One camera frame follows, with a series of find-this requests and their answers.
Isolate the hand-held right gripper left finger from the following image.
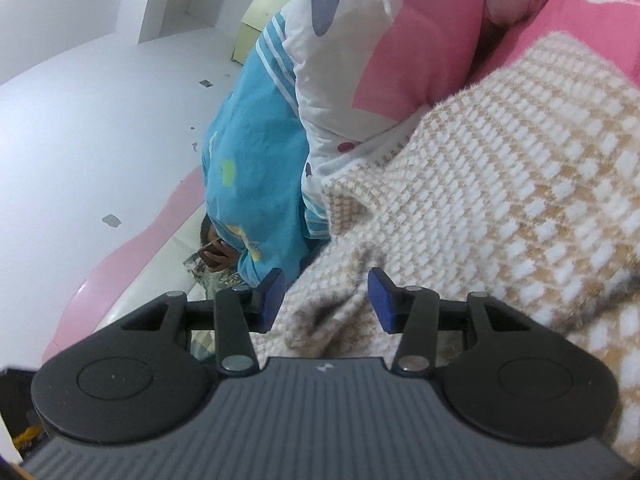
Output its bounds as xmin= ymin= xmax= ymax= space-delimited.
xmin=120 ymin=267 xmax=285 ymax=376

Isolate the grey lace-trimmed pillow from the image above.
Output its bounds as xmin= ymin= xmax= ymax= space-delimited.
xmin=182 ymin=252 xmax=251 ymax=292

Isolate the pale yellow wardrobe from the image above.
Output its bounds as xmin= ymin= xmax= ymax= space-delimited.
xmin=232 ymin=0 xmax=301 ymax=63

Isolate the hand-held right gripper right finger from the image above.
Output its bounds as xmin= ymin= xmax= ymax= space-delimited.
xmin=367 ymin=267 xmax=523 ymax=375

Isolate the beige checked knit sweater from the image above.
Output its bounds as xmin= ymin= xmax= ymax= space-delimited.
xmin=250 ymin=30 xmax=640 ymax=466

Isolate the dark smartphone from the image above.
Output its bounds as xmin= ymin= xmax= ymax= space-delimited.
xmin=196 ymin=240 xmax=227 ymax=262

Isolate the pink white headboard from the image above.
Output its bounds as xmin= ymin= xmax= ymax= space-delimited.
xmin=42 ymin=165 xmax=216 ymax=361

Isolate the pink white patterned quilt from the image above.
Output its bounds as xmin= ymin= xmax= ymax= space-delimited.
xmin=280 ymin=0 xmax=591 ymax=181

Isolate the plaid pillow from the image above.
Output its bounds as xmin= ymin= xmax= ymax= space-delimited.
xmin=189 ymin=327 xmax=217 ymax=362

